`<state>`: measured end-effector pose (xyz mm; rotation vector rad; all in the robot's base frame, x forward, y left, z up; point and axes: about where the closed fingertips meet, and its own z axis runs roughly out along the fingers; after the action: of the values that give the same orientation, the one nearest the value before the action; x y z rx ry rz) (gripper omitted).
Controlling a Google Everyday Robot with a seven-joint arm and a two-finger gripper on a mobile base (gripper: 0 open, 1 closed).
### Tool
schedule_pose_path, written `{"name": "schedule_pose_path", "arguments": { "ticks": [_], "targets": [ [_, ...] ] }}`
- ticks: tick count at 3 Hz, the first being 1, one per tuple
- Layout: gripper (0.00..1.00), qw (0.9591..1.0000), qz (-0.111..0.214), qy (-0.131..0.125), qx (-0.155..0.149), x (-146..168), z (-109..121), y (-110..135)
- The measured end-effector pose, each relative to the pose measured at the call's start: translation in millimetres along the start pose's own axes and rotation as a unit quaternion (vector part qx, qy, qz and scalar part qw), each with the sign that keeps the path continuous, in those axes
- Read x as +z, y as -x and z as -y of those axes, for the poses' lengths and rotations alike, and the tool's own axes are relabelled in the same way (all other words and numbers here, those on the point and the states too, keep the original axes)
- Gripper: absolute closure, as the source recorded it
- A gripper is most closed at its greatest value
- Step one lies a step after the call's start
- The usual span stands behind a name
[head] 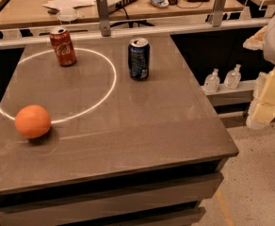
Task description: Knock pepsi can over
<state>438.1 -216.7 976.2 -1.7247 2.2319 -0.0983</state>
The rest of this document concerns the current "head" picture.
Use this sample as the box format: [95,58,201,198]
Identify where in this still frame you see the lower grey drawer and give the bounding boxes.
[80,206,207,226]

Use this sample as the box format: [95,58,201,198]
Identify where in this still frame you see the blue pepsi can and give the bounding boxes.
[128,38,150,80]

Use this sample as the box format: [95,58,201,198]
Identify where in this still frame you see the white power strip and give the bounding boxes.
[107,0,137,13]

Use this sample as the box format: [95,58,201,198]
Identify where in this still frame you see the red coca-cola can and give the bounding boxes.
[49,27,76,66]

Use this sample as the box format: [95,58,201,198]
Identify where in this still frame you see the clear sanitizer bottle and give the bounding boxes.
[224,64,241,89]
[203,69,220,93]

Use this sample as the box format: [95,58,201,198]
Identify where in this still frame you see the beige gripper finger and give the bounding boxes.
[246,68,275,130]
[243,26,267,51]

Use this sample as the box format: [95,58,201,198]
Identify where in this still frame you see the grey metal post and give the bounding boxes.
[96,0,111,37]
[211,0,226,27]

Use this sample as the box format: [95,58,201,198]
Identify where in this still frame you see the clear sanitizer bottle right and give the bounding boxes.
[224,64,241,89]

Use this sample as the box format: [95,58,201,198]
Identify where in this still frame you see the clear round lid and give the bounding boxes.
[57,8,79,22]

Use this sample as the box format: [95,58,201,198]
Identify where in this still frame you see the orange fruit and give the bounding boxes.
[14,105,51,138]

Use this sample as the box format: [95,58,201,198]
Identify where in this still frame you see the white papers on desk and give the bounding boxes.
[43,0,95,9]

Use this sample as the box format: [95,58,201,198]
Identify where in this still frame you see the clear sanitizer bottle left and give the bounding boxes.
[203,69,220,93]

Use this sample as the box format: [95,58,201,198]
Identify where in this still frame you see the grey metal post right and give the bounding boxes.
[211,0,226,27]

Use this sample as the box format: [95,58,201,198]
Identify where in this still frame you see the grey metal post left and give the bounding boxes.
[96,0,111,37]

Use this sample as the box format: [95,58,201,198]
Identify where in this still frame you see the blue white packet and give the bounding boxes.
[149,0,169,8]

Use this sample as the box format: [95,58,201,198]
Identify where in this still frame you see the grey drawer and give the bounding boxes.
[0,172,223,226]
[80,206,207,226]

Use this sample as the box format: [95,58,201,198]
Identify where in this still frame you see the upper grey drawer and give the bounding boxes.
[0,172,223,226]

